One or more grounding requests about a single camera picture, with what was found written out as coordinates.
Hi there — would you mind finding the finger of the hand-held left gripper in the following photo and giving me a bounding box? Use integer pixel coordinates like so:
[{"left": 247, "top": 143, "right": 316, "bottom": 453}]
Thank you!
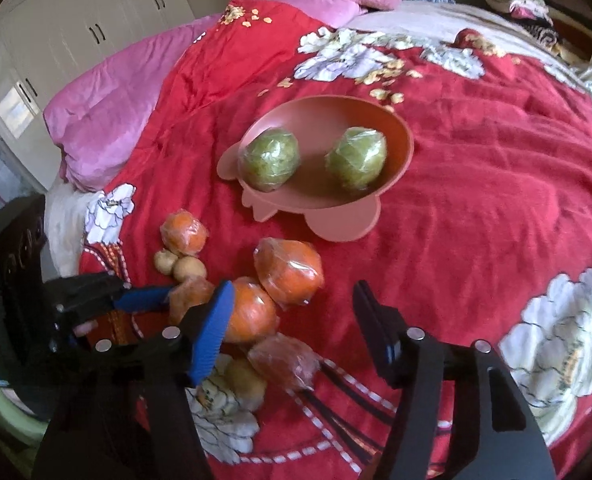
[{"left": 56, "top": 274, "right": 177, "bottom": 321}]

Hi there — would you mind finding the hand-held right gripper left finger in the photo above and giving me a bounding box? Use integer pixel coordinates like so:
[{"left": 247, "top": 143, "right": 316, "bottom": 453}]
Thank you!
[{"left": 31, "top": 280, "right": 237, "bottom": 480}]

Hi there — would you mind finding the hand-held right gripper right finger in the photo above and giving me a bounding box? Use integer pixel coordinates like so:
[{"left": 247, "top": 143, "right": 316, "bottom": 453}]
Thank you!
[{"left": 352, "top": 280, "right": 556, "bottom": 480}]

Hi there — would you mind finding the pale orange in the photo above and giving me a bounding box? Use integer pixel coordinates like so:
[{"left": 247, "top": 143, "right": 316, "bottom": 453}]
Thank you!
[{"left": 168, "top": 277, "right": 217, "bottom": 328}]

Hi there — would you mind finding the large orange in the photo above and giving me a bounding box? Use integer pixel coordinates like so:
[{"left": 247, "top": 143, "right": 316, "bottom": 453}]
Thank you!
[
  {"left": 216, "top": 276, "right": 280, "bottom": 345},
  {"left": 253, "top": 237, "right": 324, "bottom": 307}
]

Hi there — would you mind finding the small tan longan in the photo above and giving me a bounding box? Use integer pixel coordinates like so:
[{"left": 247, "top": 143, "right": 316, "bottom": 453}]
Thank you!
[
  {"left": 172, "top": 256, "right": 207, "bottom": 283},
  {"left": 154, "top": 249, "right": 179, "bottom": 276}
]

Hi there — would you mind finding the brown kiwi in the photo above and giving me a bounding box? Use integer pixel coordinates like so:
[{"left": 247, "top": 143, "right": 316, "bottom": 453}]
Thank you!
[{"left": 224, "top": 357, "right": 268, "bottom": 408}]

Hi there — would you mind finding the small orange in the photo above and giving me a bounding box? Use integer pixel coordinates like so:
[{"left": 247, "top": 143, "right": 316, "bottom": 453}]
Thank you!
[{"left": 160, "top": 211, "right": 210, "bottom": 257}]

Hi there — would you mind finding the salmon pink bowl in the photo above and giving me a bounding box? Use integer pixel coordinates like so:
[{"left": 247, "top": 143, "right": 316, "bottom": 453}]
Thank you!
[{"left": 217, "top": 95, "right": 417, "bottom": 241}]

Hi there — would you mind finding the person's left forearm green sleeve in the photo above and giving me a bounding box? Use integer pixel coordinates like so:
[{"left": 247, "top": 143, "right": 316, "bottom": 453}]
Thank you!
[{"left": 0, "top": 360, "right": 52, "bottom": 441}]

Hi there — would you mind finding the green wrapped fruit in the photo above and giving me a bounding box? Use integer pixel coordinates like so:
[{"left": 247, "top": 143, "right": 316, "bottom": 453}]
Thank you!
[
  {"left": 238, "top": 127, "right": 301, "bottom": 192},
  {"left": 324, "top": 126, "right": 388, "bottom": 192}
]

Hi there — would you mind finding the red floral blanket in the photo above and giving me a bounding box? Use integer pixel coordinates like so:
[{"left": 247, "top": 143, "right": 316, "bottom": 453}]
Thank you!
[{"left": 78, "top": 0, "right": 592, "bottom": 480}]

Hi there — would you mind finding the pink quilt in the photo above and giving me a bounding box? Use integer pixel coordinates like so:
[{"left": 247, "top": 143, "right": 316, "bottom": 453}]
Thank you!
[{"left": 43, "top": 0, "right": 371, "bottom": 193}]

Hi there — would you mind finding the white wardrobe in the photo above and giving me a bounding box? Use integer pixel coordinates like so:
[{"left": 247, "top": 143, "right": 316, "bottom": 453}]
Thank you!
[{"left": 0, "top": 0, "right": 211, "bottom": 193}]

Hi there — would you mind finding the beige bed sheet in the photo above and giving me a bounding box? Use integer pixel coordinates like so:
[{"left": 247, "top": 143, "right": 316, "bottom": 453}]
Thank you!
[{"left": 346, "top": 0, "right": 591, "bottom": 86}]

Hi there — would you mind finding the pile of folded clothes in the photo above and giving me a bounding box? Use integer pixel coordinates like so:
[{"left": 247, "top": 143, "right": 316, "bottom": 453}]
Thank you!
[{"left": 480, "top": 0, "right": 592, "bottom": 66}]

